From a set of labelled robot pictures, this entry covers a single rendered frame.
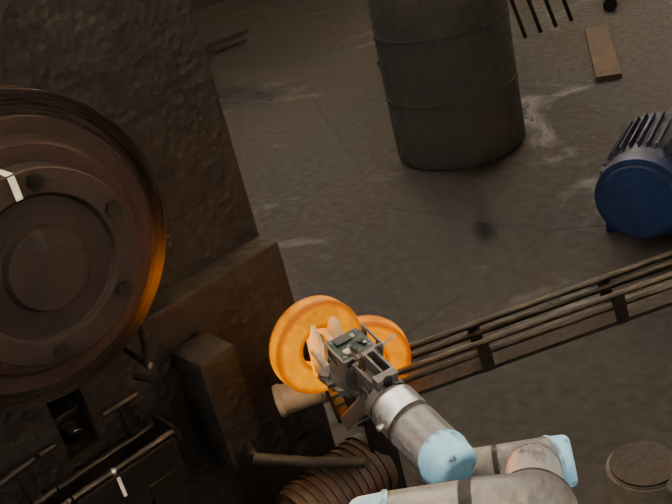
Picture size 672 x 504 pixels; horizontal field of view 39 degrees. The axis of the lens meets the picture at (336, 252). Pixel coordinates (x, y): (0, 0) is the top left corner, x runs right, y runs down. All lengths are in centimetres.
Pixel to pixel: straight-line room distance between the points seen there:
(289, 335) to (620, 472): 59
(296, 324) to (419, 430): 29
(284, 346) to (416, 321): 165
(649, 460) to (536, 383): 110
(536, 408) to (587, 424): 15
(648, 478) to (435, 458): 47
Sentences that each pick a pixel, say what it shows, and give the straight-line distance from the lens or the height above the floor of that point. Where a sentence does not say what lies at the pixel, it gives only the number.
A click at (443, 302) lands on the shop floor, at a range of 317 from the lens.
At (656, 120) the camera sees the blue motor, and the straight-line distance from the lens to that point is 346.
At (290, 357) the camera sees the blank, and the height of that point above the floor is 84.
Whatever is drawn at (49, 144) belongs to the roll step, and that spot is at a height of 126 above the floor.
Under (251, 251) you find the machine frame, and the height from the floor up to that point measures 87.
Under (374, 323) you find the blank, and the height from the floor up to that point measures 78.
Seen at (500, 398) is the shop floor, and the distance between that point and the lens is 270.
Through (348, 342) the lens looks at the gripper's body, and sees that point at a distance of 140.
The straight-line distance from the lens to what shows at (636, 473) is 165.
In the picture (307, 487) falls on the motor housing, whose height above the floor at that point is 53.
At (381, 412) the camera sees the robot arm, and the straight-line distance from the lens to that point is 134.
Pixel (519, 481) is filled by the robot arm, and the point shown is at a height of 95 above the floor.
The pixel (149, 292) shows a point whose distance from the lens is 154.
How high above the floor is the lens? 162
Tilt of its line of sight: 26 degrees down
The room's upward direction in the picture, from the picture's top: 14 degrees counter-clockwise
